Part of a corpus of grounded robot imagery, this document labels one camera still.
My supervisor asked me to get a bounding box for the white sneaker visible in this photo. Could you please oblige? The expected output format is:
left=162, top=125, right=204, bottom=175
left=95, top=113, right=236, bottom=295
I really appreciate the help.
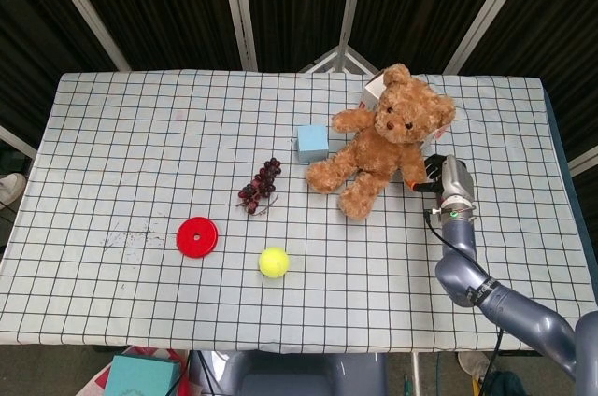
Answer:
left=457, top=350, right=492, bottom=376

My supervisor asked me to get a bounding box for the teal box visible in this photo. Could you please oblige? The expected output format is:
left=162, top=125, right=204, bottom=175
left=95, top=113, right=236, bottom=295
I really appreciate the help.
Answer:
left=103, top=354, right=182, bottom=396

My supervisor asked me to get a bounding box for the white folding screen frame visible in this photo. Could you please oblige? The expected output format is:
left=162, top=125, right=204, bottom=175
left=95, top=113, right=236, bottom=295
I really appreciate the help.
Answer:
left=0, top=0, right=598, bottom=177

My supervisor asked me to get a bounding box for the checked white tablecloth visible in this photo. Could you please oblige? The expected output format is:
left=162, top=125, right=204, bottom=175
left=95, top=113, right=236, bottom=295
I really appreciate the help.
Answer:
left=0, top=69, right=598, bottom=353

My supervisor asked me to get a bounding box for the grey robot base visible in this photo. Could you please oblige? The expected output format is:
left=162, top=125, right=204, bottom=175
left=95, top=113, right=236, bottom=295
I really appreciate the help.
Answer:
left=187, top=349, right=389, bottom=396

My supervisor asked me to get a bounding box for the red plastic disc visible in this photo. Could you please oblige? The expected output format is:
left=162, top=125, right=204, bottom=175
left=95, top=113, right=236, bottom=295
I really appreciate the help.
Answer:
left=176, top=216, right=220, bottom=258

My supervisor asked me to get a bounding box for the dark red grape bunch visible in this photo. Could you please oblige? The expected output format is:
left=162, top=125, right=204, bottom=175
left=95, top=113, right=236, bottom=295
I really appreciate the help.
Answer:
left=236, top=158, right=282, bottom=217

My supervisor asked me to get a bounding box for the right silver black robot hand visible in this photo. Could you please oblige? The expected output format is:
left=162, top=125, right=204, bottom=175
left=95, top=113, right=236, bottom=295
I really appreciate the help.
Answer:
left=405, top=153, right=476, bottom=205

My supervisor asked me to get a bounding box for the light blue foam cube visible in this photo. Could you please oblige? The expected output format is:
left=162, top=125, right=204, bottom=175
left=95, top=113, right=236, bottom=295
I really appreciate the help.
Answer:
left=297, top=124, right=330, bottom=163

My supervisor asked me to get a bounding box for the white shoe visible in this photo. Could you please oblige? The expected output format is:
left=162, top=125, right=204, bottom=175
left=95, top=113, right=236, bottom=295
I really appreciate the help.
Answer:
left=0, top=172, right=27, bottom=210

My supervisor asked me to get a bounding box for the yellow tennis ball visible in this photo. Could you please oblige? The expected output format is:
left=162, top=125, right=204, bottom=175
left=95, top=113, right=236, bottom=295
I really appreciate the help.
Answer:
left=259, top=247, right=291, bottom=279

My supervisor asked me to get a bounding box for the white cardboard box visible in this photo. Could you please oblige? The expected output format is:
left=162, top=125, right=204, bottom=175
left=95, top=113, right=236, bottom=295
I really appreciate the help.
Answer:
left=358, top=69, right=452, bottom=150

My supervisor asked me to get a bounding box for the brown teddy bear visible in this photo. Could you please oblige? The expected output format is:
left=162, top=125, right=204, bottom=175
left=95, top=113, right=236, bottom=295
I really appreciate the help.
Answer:
left=305, top=64, right=457, bottom=221

